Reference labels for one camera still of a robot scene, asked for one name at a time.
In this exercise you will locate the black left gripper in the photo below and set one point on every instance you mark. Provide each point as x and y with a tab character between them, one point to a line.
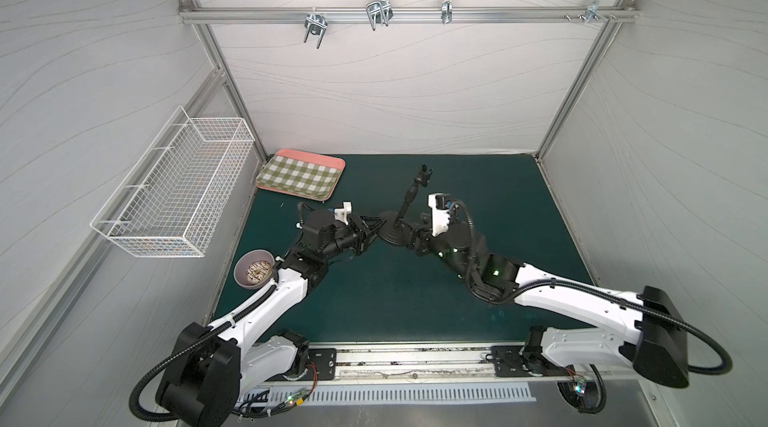
357	234

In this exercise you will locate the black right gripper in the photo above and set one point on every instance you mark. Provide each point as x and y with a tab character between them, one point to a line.
420	238

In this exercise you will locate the black microphone stand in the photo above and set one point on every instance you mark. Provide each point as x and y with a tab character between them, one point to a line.
395	229

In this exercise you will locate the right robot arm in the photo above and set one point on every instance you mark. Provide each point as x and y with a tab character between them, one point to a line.
642	331

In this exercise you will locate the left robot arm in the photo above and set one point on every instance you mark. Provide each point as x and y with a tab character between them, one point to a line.
212	366

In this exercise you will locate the green white checkered cloth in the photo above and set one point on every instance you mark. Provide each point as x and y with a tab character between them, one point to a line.
299	177

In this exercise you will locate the pink plastic tray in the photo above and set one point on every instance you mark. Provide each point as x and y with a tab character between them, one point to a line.
301	173

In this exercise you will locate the grey bowl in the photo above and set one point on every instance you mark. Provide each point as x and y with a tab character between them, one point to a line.
254	269

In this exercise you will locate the metal hook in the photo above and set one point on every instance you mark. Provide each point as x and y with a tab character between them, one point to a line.
315	26
379	12
592	14
446	12

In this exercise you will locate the aluminium crossbar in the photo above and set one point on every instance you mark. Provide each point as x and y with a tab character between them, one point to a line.
402	15

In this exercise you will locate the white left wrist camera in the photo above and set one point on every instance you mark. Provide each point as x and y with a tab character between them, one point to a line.
342	213

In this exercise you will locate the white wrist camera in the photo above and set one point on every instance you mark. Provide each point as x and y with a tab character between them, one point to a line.
440	205
342	213

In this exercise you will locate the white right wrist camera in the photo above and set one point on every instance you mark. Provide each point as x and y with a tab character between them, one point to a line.
440	205

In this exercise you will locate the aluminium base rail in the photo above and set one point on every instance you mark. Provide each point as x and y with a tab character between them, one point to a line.
433	362

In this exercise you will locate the white wire basket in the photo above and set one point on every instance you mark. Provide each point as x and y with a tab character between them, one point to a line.
170	202

